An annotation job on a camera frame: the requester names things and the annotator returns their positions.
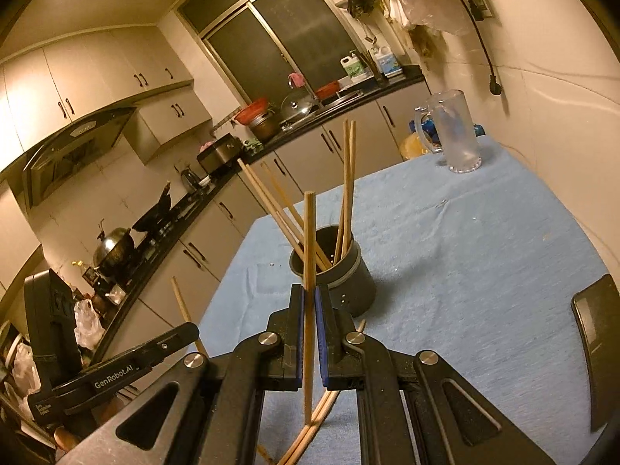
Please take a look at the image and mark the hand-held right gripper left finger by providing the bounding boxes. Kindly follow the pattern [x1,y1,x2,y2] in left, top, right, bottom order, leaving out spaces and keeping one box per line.
[58,283,307,465]

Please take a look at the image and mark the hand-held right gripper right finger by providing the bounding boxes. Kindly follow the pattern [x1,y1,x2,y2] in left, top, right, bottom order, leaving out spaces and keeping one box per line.
[315,285,558,465]

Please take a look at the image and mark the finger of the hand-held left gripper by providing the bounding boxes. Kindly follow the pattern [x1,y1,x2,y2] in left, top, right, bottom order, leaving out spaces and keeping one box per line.
[137,322,201,375]

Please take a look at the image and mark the black utensil holder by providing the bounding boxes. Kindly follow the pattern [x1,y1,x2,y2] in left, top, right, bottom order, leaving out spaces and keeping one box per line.
[289,224,377,317]

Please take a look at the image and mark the clear plastic bag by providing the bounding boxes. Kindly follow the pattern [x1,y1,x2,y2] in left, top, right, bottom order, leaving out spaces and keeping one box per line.
[72,299,106,350]

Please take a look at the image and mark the white plastic bag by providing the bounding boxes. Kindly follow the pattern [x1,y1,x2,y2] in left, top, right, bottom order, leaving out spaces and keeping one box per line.
[10,341,42,395]

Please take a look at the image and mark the dark sauce bottle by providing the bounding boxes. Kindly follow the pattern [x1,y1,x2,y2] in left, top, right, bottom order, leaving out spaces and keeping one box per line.
[72,260,100,296]

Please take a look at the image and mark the steel wok with lid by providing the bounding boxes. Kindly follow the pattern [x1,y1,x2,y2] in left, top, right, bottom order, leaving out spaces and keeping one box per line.
[92,227,136,282]

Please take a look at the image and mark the black gas stove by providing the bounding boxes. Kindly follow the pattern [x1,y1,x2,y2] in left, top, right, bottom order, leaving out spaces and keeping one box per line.
[136,194,204,248]

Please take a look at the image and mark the black frying pan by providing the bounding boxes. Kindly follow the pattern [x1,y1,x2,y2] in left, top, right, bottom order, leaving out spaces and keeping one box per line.
[132,181,175,233]

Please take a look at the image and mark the blue tablecloth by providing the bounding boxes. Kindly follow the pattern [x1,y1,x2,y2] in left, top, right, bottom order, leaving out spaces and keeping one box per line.
[196,133,611,465]

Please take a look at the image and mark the steel kettle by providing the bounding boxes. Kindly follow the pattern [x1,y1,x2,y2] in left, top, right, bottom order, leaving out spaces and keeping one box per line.
[179,167,202,193]

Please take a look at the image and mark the grey base cabinets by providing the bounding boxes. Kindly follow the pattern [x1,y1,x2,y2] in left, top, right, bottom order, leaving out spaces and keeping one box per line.
[104,80,432,364]

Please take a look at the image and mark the steel range hood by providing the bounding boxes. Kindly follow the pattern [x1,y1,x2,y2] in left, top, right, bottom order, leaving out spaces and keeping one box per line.
[22,107,139,209]

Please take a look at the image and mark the yellow plastic bag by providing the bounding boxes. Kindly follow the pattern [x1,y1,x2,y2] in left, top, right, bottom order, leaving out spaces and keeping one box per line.
[400,133,437,160]

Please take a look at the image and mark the brown cooking pot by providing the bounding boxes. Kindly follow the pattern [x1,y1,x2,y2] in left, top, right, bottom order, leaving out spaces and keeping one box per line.
[249,111,282,141]

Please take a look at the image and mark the red plastic basin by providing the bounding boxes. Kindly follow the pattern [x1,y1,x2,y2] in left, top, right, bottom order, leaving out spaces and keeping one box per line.
[234,98,269,124]

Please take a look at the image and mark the glass pot lid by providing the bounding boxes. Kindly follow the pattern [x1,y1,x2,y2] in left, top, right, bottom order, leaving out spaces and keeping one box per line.
[281,88,318,122]

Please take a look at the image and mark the blue plastic bag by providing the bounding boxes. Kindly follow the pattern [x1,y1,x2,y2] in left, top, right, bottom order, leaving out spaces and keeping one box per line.
[411,111,444,146]

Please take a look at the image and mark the steel sink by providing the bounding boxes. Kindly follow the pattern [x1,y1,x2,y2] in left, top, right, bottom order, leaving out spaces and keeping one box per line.
[317,88,364,107]

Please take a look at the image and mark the clear glass pitcher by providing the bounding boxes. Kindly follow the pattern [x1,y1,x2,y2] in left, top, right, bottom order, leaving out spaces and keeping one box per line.
[413,90,482,174]

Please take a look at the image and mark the grey upper cabinets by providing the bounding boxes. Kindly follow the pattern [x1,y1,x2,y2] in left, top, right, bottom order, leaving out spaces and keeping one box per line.
[0,24,214,189]

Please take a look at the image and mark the white jug green label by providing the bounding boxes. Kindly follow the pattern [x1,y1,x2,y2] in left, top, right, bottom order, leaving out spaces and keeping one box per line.
[340,52,369,83]

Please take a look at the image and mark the black chair back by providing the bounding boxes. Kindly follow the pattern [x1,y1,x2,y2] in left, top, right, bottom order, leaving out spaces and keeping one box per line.
[572,274,620,432]

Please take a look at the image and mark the black kitchen countertop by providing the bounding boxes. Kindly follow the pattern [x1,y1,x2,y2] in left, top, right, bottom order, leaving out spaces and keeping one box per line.
[84,65,427,364]

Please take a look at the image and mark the white jug blue label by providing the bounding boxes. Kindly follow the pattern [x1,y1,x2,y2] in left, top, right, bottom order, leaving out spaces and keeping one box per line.
[370,46,403,78]

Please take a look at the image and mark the sliding kitchen window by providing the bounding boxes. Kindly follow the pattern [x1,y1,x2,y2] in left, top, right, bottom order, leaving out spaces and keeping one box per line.
[177,0,369,107]

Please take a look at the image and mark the black power cable with plug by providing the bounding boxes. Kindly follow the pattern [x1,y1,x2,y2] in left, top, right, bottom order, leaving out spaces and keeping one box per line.
[431,0,505,98]

